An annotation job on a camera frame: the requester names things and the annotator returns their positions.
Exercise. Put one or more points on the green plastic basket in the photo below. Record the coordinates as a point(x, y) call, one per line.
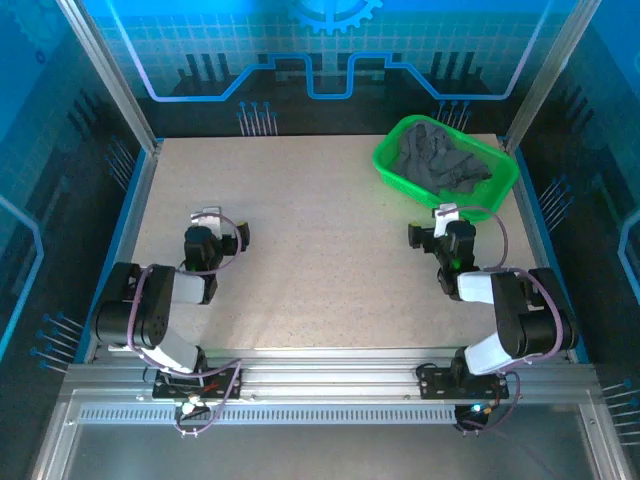
point(492, 200)

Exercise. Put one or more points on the grey t-shirt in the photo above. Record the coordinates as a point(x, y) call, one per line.
point(435, 155)

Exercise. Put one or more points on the small controller board with LED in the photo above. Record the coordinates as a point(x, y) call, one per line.
point(189, 407)
point(472, 411)

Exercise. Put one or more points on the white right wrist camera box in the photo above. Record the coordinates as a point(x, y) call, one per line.
point(444, 220)

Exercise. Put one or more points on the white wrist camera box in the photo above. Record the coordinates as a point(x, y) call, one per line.
point(444, 220)
point(205, 219)

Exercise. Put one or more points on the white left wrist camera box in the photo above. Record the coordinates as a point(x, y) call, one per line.
point(205, 219)

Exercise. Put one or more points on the aluminium side rail blue edge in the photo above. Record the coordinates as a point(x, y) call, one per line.
point(131, 225)
point(536, 225)

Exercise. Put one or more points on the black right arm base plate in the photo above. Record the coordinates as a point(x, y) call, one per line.
point(435, 382)

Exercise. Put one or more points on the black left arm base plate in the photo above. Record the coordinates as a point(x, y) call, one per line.
point(225, 385)

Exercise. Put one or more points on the aluminium mounting rail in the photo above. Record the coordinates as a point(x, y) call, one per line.
point(325, 372)

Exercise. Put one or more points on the aluminium frame post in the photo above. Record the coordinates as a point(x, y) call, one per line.
point(114, 75)
point(547, 75)

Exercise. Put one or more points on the aluminium lower frame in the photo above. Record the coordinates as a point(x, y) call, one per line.
point(55, 440)

